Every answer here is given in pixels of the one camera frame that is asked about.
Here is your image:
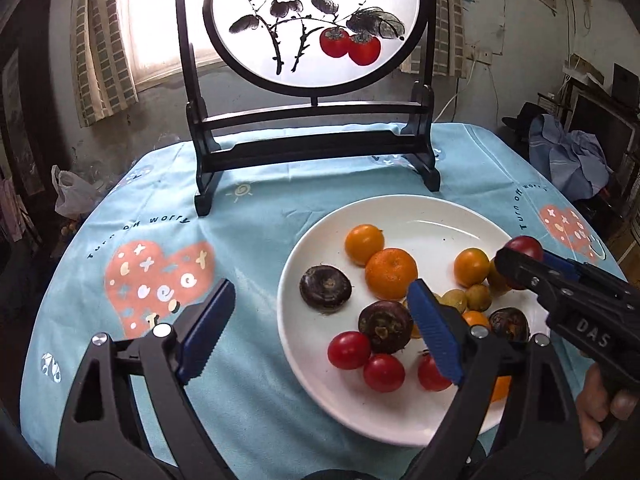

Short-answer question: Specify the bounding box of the large dark red tomato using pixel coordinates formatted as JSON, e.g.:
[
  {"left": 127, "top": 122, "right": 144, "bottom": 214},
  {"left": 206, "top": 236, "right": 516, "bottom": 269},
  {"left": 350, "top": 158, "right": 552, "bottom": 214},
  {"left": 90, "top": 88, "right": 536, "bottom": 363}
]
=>
[{"left": 504, "top": 235, "right": 544, "bottom": 261}]

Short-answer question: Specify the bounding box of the orange tomato front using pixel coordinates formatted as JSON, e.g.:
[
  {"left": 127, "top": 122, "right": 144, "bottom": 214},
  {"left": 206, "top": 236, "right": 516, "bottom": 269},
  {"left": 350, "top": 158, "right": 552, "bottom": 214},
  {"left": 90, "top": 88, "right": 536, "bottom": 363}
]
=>
[{"left": 454, "top": 248, "right": 490, "bottom": 287}]

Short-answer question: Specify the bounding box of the small yellow tomato front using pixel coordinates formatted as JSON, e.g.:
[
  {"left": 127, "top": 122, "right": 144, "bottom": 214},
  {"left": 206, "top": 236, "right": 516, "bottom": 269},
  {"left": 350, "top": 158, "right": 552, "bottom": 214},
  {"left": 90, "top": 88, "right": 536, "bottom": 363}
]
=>
[{"left": 465, "top": 284, "right": 492, "bottom": 312}]

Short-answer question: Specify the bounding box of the small yellow tomato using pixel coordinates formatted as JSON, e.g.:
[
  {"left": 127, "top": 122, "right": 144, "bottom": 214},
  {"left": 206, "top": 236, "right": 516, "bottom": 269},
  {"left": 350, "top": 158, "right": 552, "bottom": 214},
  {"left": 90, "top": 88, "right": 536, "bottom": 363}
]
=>
[
  {"left": 465, "top": 284, "right": 492, "bottom": 312},
  {"left": 439, "top": 288, "right": 469, "bottom": 314}
]

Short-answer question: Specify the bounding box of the large orange tomato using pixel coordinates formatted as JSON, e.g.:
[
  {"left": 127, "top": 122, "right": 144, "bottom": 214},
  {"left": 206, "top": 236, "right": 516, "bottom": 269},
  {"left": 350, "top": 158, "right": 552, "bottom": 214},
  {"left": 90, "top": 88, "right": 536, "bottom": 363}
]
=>
[{"left": 462, "top": 310, "right": 491, "bottom": 330}]

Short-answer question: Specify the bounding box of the small yellow tomato back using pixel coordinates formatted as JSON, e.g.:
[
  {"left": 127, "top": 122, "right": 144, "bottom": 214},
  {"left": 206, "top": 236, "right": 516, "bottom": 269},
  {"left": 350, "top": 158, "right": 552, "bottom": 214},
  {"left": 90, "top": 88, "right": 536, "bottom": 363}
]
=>
[{"left": 439, "top": 288, "right": 469, "bottom": 314}]

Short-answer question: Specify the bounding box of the small red tomato back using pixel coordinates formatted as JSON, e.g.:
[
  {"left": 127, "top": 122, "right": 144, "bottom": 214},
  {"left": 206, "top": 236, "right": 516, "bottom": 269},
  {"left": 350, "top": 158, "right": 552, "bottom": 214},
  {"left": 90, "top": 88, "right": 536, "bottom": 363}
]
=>
[{"left": 418, "top": 353, "right": 452, "bottom": 392}]

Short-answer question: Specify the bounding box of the large orange mandarin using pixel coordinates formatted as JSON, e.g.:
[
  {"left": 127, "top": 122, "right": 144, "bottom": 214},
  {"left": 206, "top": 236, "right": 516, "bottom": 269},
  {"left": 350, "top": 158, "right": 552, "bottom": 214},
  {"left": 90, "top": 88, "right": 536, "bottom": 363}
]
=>
[
  {"left": 364, "top": 248, "right": 419, "bottom": 301},
  {"left": 490, "top": 376, "right": 511, "bottom": 403}
]

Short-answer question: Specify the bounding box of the dark passion fruit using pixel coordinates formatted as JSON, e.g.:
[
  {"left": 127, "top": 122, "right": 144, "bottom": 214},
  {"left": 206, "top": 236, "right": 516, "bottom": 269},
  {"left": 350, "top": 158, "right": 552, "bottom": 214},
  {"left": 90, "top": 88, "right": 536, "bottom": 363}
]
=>
[
  {"left": 358, "top": 300, "right": 413, "bottom": 354},
  {"left": 488, "top": 308, "right": 530, "bottom": 342},
  {"left": 299, "top": 264, "right": 352, "bottom": 313}
]

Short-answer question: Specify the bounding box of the small orange tomato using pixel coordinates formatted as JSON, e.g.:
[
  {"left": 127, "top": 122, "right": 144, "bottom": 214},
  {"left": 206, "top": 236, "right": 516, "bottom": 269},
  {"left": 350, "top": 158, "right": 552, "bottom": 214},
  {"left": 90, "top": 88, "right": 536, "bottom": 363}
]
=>
[{"left": 344, "top": 224, "right": 385, "bottom": 266}]

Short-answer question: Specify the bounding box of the red cherry tomato front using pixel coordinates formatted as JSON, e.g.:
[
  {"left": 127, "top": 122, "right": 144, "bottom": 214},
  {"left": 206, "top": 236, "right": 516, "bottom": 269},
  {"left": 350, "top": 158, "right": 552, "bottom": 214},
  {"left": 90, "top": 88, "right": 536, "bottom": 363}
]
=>
[{"left": 362, "top": 353, "right": 406, "bottom": 393}]

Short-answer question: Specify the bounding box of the red cherry tomato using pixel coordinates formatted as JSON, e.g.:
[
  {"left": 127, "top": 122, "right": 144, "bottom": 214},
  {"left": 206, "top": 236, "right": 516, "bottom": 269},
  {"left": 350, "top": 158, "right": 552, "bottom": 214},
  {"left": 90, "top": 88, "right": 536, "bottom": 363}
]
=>
[
  {"left": 326, "top": 330, "right": 371, "bottom": 370},
  {"left": 362, "top": 353, "right": 406, "bottom": 393}
]

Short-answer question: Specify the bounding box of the dark passion fruit back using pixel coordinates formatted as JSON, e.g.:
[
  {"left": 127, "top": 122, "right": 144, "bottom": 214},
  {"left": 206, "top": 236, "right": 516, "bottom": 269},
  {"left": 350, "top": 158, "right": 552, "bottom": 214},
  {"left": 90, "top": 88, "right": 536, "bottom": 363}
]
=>
[{"left": 299, "top": 264, "right": 352, "bottom": 313}]

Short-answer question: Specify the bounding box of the person's right hand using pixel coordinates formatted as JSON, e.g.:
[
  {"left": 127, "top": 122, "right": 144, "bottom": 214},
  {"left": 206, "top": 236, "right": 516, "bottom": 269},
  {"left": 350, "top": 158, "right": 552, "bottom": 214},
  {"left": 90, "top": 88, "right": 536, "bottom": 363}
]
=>
[{"left": 576, "top": 363, "right": 639, "bottom": 451}]

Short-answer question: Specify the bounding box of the blue clothes pile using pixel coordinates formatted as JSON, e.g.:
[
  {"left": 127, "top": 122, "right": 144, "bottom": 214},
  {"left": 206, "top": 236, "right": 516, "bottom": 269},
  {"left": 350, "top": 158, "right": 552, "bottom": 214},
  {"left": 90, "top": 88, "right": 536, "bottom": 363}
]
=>
[{"left": 528, "top": 114, "right": 612, "bottom": 202}]

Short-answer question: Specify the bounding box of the black metal shelf rack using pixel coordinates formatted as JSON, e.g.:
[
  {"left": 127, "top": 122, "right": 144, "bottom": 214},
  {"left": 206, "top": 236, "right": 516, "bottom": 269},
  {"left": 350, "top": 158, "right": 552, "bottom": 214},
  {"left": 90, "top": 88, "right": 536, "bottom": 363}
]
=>
[{"left": 559, "top": 62, "right": 639, "bottom": 217}]

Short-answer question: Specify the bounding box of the light blue patterned tablecloth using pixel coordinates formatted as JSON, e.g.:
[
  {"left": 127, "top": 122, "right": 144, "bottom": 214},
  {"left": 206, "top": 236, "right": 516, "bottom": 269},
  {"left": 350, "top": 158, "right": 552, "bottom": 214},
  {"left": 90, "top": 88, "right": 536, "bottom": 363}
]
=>
[{"left": 19, "top": 121, "right": 626, "bottom": 480}]

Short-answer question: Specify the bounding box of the white oval plate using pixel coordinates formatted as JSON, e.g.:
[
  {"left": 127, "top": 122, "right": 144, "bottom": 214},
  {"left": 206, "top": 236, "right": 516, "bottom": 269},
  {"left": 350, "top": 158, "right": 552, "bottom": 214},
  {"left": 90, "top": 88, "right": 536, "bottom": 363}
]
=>
[{"left": 276, "top": 194, "right": 554, "bottom": 449}]

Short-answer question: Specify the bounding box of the right checkered curtain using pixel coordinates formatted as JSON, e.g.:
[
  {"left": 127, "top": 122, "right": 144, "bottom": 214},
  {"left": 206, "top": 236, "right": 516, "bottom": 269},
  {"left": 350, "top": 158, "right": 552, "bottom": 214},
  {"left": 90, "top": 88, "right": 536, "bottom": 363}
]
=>
[{"left": 427, "top": 0, "right": 466, "bottom": 78}]

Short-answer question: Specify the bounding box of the checkered curtain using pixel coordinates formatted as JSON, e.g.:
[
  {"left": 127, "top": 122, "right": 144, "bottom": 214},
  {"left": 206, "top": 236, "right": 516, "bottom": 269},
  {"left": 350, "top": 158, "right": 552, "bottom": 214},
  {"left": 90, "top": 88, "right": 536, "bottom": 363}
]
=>
[
  {"left": 70, "top": 0, "right": 138, "bottom": 127},
  {"left": 427, "top": 0, "right": 466, "bottom": 78}
]

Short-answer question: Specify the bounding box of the white plastic bag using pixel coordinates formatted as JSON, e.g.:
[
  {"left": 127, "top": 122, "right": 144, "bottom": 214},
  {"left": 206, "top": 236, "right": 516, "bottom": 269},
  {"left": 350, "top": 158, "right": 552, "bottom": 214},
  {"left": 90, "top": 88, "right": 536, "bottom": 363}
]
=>
[{"left": 51, "top": 165, "right": 101, "bottom": 220}]

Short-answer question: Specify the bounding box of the left checkered curtain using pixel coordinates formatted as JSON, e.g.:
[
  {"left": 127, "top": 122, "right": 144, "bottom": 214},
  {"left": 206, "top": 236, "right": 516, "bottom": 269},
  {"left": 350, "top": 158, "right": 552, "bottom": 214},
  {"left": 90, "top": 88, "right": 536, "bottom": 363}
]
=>
[{"left": 70, "top": 0, "right": 138, "bottom": 127}]

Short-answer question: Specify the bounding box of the dark framed wall scroll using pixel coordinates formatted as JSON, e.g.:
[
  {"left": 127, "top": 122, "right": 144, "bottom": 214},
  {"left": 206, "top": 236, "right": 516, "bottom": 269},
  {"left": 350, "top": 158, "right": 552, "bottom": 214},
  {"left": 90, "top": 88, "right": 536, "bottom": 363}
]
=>
[{"left": 1, "top": 0, "right": 68, "bottom": 198}]

